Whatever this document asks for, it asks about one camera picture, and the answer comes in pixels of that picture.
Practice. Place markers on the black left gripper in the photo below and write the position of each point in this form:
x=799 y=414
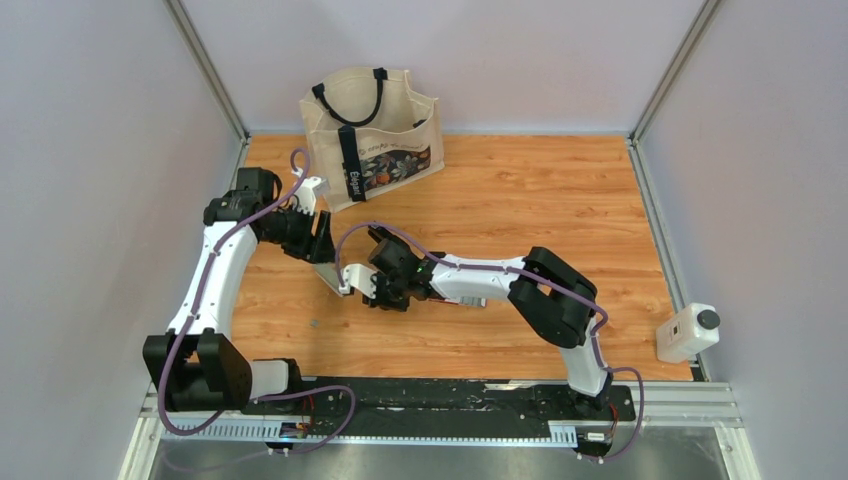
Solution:
x=317 y=248

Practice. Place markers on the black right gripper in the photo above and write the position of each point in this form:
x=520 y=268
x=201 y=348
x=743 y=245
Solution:
x=379 y=300

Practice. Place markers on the red white staple box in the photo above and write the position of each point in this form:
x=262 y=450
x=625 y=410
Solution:
x=466 y=301

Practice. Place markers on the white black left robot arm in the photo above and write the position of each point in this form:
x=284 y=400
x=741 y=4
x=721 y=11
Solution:
x=194 y=364

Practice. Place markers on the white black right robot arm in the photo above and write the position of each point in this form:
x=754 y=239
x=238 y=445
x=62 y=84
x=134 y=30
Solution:
x=555 y=300

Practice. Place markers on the pale green white stapler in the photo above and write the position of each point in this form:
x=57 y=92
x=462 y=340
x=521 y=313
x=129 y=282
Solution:
x=329 y=275

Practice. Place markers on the cream canvas tote bag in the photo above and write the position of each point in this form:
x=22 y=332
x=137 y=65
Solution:
x=369 y=132

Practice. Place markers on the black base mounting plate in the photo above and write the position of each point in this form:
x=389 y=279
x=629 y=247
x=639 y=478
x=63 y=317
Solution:
x=444 y=408

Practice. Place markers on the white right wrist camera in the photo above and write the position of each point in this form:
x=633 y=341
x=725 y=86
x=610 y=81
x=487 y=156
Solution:
x=358 y=277

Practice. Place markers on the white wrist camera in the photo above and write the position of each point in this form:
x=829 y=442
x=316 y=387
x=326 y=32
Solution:
x=358 y=277
x=307 y=194

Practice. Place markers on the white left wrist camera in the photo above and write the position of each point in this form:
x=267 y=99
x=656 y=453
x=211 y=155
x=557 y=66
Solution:
x=307 y=194

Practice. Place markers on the aluminium frame rail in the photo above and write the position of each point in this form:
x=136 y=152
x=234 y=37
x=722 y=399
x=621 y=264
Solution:
x=656 y=403

